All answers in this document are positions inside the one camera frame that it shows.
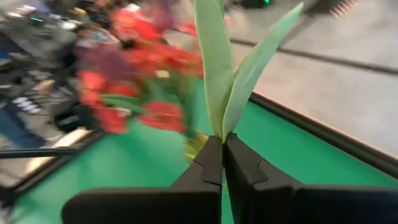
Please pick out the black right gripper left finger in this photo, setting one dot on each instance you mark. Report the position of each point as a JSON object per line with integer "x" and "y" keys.
{"x": 186, "y": 205}

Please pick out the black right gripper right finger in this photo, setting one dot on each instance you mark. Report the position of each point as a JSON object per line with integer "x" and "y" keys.
{"x": 280, "y": 205}

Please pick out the red artificial carnation spray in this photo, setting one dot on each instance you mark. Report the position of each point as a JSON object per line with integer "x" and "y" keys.
{"x": 161, "y": 116}
{"x": 146, "y": 28}

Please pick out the white artificial tulip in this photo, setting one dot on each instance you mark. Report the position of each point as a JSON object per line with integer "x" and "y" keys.
{"x": 217, "y": 77}

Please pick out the pink artificial tulip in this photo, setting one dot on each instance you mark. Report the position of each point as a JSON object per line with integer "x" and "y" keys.
{"x": 105, "y": 63}

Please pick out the dark red artificial tulip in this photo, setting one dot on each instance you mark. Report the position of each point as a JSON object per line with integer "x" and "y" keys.
{"x": 161, "y": 15}

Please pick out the green table mat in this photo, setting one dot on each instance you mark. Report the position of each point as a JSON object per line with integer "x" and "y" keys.
{"x": 124, "y": 161}

